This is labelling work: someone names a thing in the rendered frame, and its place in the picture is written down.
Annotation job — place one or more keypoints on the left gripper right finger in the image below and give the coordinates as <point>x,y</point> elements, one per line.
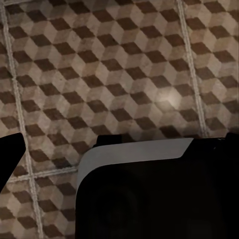
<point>231,148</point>

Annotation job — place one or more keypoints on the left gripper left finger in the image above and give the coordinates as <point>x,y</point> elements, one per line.
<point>12,148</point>

